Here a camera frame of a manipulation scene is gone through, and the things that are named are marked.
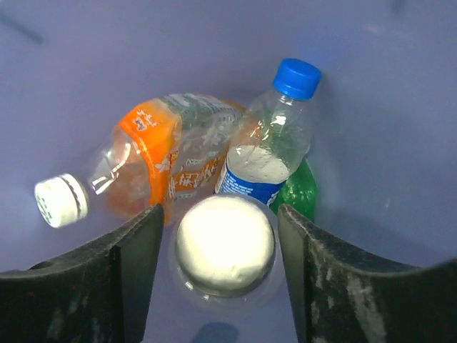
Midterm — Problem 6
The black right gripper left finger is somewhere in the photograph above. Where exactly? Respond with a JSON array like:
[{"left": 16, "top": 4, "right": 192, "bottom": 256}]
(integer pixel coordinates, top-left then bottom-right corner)
[{"left": 1, "top": 204, "right": 164, "bottom": 342}]

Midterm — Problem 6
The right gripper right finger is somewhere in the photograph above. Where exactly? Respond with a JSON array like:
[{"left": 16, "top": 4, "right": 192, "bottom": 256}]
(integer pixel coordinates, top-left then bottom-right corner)
[{"left": 277, "top": 204, "right": 456, "bottom": 342}]

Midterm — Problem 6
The clear wide bottle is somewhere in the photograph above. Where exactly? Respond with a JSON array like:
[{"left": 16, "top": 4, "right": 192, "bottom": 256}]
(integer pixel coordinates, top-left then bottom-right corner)
[{"left": 168, "top": 194, "right": 285, "bottom": 316}]

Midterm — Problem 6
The blue cap Pepsi bottle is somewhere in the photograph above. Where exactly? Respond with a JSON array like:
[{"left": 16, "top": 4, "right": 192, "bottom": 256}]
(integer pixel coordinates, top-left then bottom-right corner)
[{"left": 214, "top": 58, "right": 322, "bottom": 206}]

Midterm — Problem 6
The large crushed orange-label bottle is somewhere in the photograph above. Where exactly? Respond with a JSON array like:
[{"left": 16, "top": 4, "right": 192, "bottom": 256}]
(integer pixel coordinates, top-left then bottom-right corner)
[{"left": 34, "top": 93, "right": 245, "bottom": 228}]

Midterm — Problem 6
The green bottle in bin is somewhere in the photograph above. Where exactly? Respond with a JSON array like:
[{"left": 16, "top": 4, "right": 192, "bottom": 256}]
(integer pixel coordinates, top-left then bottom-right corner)
[{"left": 270, "top": 159, "right": 317, "bottom": 221}]

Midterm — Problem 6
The blue plastic bin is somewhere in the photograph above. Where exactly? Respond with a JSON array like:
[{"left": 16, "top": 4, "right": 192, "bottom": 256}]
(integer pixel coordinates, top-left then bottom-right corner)
[{"left": 1, "top": 1, "right": 456, "bottom": 342}]

